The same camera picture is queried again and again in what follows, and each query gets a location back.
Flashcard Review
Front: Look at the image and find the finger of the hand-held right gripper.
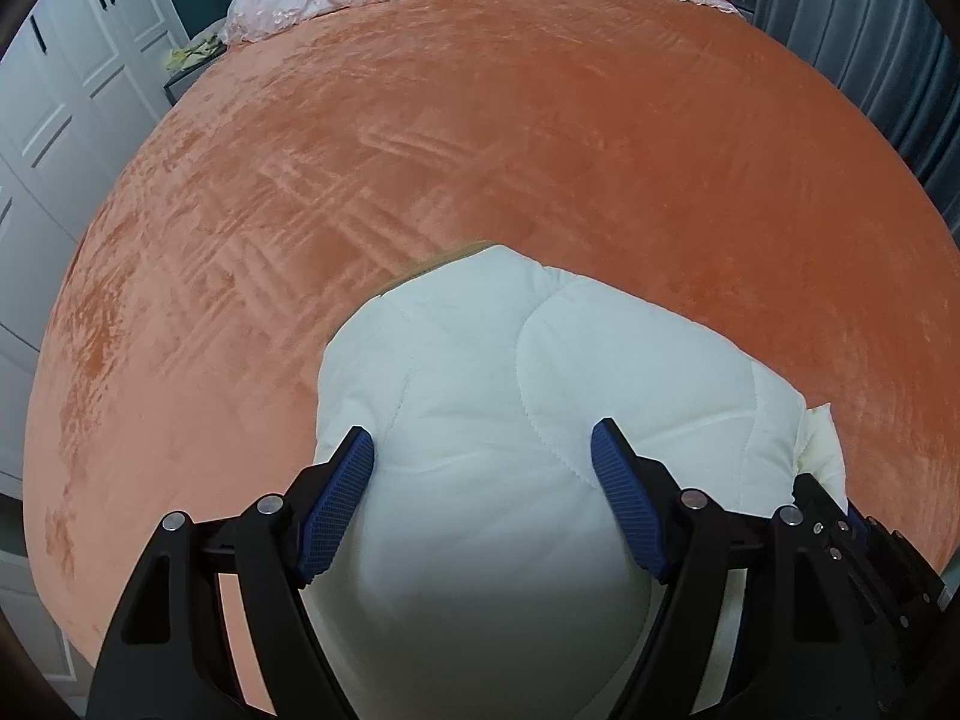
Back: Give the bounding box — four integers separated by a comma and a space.
792, 471, 875, 550

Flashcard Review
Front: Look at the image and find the grey curtain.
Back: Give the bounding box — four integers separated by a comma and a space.
739, 0, 960, 232

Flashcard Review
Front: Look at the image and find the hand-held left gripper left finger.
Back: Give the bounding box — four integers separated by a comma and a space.
88, 426, 375, 720

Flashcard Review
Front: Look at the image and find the cream quilted jacket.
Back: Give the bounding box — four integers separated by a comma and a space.
311, 240, 850, 720

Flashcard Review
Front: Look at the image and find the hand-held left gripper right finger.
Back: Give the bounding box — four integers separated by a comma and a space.
591, 418, 852, 720

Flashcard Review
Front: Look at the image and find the orange velvet bed blanket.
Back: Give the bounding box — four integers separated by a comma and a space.
21, 0, 960, 700

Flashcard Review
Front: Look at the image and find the dark nightstand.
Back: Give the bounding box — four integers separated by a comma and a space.
163, 37, 227, 107

